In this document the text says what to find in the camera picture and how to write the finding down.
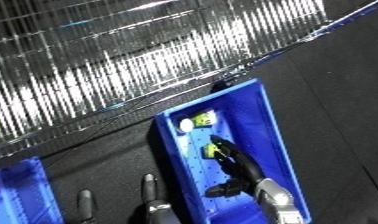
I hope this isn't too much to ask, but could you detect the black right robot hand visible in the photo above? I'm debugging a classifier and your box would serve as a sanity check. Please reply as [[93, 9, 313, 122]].
[[203, 134, 269, 199]]

